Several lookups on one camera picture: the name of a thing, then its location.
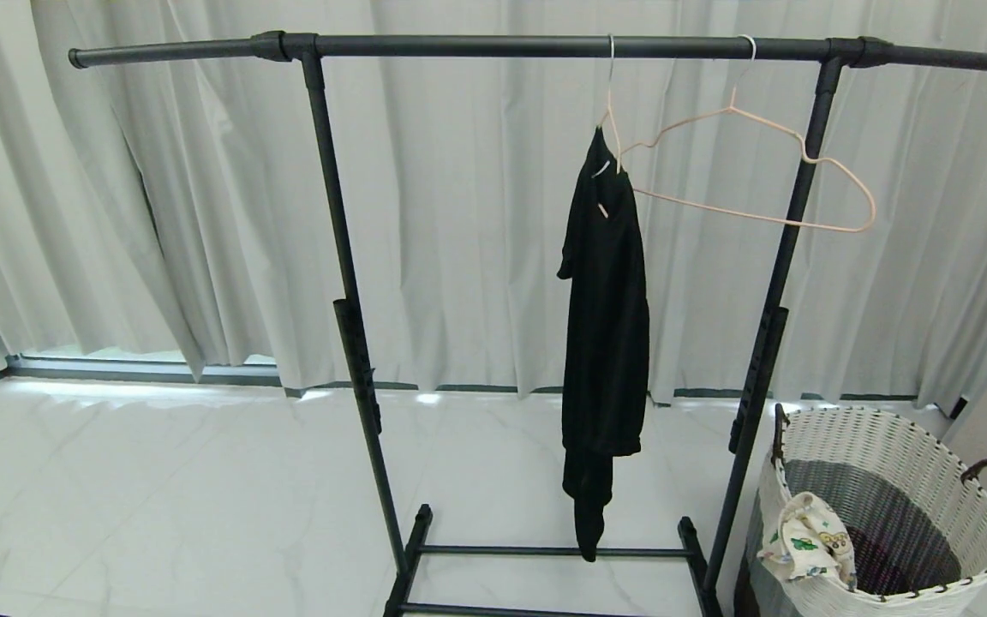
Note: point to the window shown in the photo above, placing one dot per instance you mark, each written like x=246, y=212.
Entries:
x=116, y=368

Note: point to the black clothes rack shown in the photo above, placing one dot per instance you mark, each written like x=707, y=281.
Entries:
x=502, y=46

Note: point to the white curtain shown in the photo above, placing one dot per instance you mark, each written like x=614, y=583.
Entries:
x=459, y=214

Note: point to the pink clothes hanger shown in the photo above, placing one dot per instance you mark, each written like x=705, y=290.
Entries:
x=731, y=107
x=612, y=128

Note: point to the white laundry basket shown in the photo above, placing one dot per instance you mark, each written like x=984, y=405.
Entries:
x=845, y=437

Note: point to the black t-shirt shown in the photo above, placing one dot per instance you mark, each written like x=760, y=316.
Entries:
x=605, y=343

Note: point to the cream printed garment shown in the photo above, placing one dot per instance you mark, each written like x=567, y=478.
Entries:
x=806, y=536

